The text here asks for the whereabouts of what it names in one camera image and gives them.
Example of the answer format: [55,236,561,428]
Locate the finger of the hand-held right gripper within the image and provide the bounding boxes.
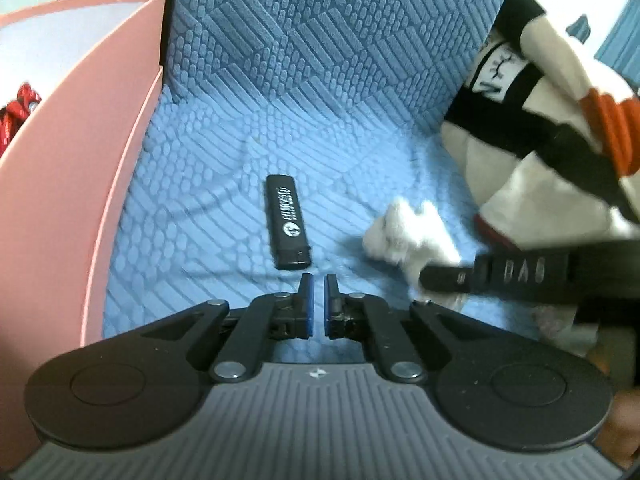
[419,249,576,307]

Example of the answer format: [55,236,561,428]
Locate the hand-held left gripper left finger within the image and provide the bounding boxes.
[135,272,317,383]

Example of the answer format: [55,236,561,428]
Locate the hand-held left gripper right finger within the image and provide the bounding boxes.
[324,272,501,385]

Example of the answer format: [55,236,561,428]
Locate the black lighter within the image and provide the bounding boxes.
[265,174,312,271]

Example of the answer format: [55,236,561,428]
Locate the white fluffy pad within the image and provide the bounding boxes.
[362,197,468,311]

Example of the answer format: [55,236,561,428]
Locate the pink cardboard box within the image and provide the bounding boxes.
[0,0,167,461]

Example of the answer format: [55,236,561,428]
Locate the black disc with red cord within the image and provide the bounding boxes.
[0,82,43,158]

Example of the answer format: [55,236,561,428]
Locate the person's right hand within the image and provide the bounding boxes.
[602,391,640,467]

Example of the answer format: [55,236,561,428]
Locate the pale floral cloth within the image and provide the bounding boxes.
[532,305,601,356]

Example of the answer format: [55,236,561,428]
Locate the white plush toy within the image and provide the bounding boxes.
[440,0,640,261]

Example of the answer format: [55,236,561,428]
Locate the blue textured sofa cover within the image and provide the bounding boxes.
[102,0,546,366]

